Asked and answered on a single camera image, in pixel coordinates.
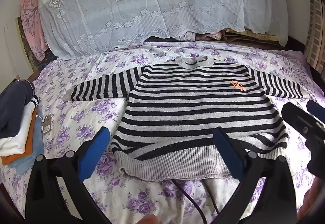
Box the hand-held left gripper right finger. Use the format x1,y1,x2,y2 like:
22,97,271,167
213,127,297,224

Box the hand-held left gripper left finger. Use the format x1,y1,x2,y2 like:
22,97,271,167
25,126,112,224

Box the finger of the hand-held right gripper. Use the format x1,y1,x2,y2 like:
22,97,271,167
281,101,324,144
306,99,325,124

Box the black and grey striped sweater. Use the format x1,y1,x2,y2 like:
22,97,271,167
63,56,311,183

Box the person's right hand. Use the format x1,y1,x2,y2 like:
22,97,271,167
302,178,325,217

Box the person's left hand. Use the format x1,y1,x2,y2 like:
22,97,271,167
136,214,158,224

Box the purple floral bedsheet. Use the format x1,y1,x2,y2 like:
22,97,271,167
0,40,325,224

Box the paper clothing tag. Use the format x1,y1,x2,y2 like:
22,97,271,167
41,113,53,134

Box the light blue folded garment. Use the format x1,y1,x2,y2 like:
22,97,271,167
10,117,45,174

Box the orange folded garment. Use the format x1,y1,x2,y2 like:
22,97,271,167
1,110,39,166

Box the white folded garment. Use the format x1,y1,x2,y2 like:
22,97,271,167
0,102,36,157

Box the checkered curtain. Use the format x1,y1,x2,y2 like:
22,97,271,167
303,0,325,73

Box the brown folded blankets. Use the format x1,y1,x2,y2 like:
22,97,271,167
221,27,280,48

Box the navy folded garment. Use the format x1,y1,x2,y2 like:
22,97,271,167
0,80,40,139

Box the pink quilted cloth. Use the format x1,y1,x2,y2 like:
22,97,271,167
178,31,224,41

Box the dark cloth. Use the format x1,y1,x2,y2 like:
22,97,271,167
145,35,178,43

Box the pink floral cloth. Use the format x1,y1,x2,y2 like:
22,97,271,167
20,0,50,62

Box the black cable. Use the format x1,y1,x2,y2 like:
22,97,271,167
201,179,221,215
172,179,207,224

